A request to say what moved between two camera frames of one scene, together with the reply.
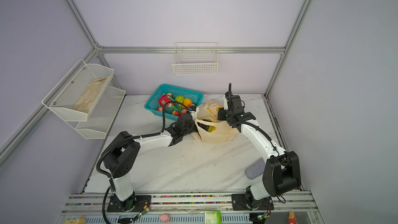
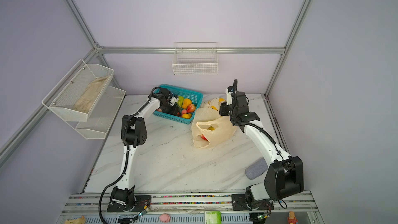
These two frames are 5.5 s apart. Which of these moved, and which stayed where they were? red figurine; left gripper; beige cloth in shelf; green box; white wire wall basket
Moved: left gripper
Stayed: red figurine; white wire wall basket; beige cloth in shelf; green box
